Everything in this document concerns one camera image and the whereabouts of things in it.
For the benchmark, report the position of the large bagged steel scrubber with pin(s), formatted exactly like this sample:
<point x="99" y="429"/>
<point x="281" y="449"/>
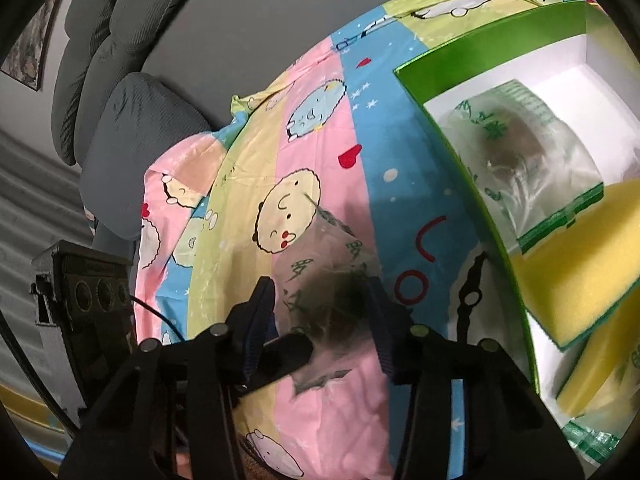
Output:
<point x="325" y="280"/>

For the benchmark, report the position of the yellow green scouring sponge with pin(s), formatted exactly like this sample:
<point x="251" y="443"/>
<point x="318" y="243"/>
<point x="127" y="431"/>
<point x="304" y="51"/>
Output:
<point x="600" y="375"/>
<point x="575" y="280"/>

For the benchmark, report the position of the cartoon printed blanket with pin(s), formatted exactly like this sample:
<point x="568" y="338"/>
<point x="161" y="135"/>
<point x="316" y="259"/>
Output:
<point x="250" y="150"/>

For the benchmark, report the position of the grey textured cushion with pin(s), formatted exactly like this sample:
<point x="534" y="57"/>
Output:
<point x="145" y="140"/>

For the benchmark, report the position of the framed wall painting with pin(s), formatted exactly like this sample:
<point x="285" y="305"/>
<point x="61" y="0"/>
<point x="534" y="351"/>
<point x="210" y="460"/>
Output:
<point x="35" y="45"/>

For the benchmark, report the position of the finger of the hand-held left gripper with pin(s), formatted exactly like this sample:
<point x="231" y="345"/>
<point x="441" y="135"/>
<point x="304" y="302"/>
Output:
<point x="290" y="357"/>

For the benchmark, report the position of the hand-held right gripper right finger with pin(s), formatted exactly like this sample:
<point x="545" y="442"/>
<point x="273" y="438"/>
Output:
<point x="387" y="340"/>

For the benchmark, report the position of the grey sofa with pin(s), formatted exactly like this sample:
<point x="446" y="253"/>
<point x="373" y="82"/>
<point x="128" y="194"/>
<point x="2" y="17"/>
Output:
<point x="225" y="35"/>

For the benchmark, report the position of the grey curtain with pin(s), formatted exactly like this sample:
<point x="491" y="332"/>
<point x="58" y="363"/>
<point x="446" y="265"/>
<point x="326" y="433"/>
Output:
<point x="30" y="200"/>

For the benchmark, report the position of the green cardboard box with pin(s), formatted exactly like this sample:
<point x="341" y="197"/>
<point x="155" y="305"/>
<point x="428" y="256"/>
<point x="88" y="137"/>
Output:
<point x="500" y="42"/>

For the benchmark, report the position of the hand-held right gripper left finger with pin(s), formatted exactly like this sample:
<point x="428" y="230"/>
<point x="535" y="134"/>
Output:
<point x="257" y="340"/>

